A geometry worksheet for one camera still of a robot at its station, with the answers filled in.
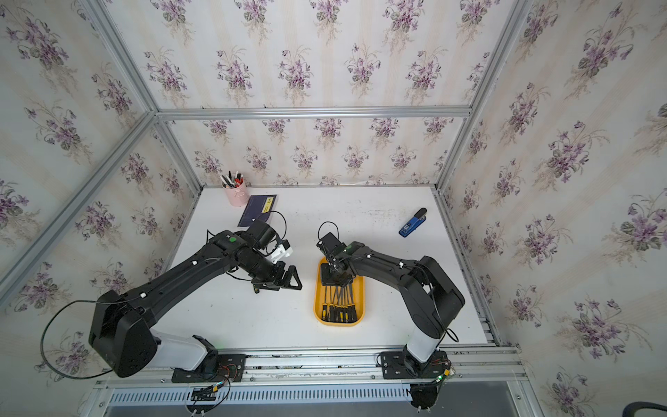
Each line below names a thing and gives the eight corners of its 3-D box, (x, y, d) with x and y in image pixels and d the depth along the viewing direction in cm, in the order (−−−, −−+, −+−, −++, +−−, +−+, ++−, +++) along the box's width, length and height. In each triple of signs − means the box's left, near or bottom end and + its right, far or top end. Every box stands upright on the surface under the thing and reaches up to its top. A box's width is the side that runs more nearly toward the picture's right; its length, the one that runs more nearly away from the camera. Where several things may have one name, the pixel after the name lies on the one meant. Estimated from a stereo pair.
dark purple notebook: (240, 226, 108) (238, 222, 106) (248, 198, 119) (247, 194, 117) (270, 226, 108) (268, 222, 106) (275, 198, 119) (274, 195, 117)
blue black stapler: (398, 235, 106) (401, 226, 102) (418, 215, 113) (422, 206, 108) (406, 240, 105) (409, 231, 100) (425, 220, 111) (429, 211, 107)
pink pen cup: (225, 207, 115) (216, 187, 105) (231, 193, 121) (222, 173, 111) (247, 207, 115) (239, 187, 105) (251, 193, 121) (244, 173, 111)
